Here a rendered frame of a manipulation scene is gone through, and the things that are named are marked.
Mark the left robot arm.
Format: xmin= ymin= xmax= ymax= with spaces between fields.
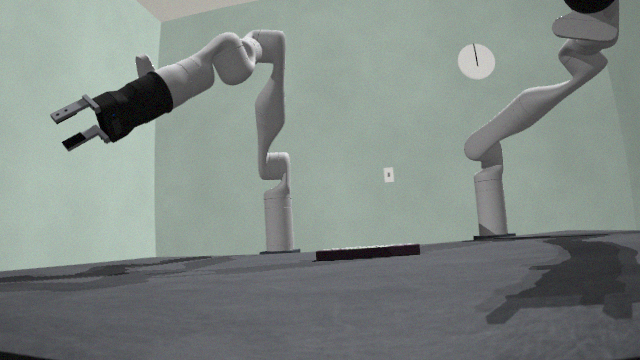
xmin=464 ymin=38 xmax=618 ymax=236

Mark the mauve keyboard case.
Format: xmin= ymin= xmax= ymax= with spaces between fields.
xmin=316 ymin=244 xmax=420 ymax=261

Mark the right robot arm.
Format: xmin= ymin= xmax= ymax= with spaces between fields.
xmin=175 ymin=30 xmax=294 ymax=251

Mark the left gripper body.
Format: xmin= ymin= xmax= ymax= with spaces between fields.
xmin=552 ymin=0 xmax=618 ymax=43

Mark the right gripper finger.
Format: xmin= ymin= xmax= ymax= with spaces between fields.
xmin=62 ymin=124 xmax=111 ymax=151
xmin=50 ymin=94 xmax=101 ymax=124

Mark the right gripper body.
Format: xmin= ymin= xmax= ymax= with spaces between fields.
xmin=92 ymin=53 xmax=194 ymax=143

